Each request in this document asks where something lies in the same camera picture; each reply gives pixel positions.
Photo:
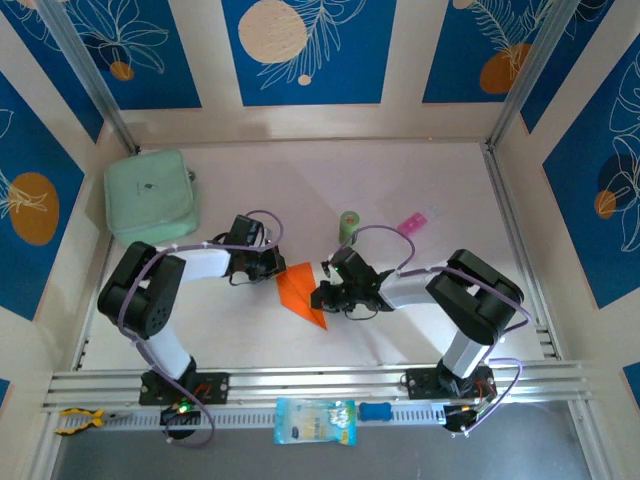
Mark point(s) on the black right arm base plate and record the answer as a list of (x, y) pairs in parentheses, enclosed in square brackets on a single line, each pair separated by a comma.
[(420, 382)]

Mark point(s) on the pink plastic box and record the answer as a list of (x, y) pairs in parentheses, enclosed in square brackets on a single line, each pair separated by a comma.
[(412, 224)]

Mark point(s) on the mint green fabric pouch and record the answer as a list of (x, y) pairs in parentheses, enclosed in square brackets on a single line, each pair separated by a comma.
[(145, 195)]

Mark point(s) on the orange square paper sheet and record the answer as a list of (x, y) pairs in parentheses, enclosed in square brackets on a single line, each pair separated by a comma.
[(295, 295)]

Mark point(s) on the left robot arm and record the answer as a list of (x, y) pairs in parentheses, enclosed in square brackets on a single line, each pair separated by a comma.
[(200, 262)]

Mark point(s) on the aluminium extrusion rail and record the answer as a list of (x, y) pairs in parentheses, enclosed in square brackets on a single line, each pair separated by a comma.
[(310, 380)]

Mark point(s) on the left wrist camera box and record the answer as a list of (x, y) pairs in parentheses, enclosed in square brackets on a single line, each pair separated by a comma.
[(267, 236)]

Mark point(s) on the small clear plastic piece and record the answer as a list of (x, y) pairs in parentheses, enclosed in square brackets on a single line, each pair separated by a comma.
[(436, 211)]

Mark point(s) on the green can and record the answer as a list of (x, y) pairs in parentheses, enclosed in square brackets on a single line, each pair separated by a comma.
[(348, 225)]

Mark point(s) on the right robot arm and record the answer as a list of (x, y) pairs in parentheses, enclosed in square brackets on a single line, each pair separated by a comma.
[(405, 295)]

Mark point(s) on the wet wipes packet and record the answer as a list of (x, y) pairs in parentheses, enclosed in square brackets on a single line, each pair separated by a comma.
[(315, 422)]

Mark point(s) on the blue bone-shaped object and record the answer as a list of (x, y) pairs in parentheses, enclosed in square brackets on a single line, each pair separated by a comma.
[(375, 411)]

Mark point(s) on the aluminium frame post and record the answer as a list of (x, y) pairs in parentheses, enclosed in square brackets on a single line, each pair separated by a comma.
[(85, 65), (535, 70)]

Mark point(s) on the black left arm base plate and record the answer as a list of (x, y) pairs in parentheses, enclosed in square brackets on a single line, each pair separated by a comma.
[(215, 387)]

